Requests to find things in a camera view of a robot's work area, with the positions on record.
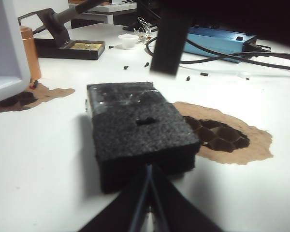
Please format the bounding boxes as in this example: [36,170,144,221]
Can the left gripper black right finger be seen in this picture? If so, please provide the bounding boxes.
[149,164,224,232]

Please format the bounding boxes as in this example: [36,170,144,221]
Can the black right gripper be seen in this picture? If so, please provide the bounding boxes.
[192,0,290,46]

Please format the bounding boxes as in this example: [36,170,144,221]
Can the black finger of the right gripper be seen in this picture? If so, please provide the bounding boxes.
[149,0,193,76]

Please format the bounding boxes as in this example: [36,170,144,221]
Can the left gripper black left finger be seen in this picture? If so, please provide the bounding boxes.
[79,163,151,232]

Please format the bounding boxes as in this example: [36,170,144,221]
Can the black sponge block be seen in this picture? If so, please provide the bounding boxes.
[85,81,201,194]

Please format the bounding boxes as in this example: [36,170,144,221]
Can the blue metal box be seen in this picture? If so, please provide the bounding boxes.
[183,26,257,64]

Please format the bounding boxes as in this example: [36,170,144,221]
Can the white flat box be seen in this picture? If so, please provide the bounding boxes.
[70,0,138,27]

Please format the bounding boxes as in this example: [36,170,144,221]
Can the small white plastic cup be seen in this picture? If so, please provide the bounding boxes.
[117,33,139,50]

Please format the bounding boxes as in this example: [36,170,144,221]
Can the black soldering iron stand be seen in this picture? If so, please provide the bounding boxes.
[17,8,106,61]

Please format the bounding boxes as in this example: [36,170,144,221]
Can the copper coloured cylinder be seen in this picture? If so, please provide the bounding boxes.
[19,26,42,80]

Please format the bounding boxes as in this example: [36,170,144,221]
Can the white AUX water dispenser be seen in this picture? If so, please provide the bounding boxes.
[0,0,31,105]

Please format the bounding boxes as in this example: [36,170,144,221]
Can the tangled thin wire bundle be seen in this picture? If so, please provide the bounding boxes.
[132,16,159,41]

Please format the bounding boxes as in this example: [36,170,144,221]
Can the black cable with plug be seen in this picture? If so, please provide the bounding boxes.
[246,41,290,62]

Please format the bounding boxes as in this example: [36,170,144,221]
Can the thick black cable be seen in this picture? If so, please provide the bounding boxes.
[145,37,290,73]

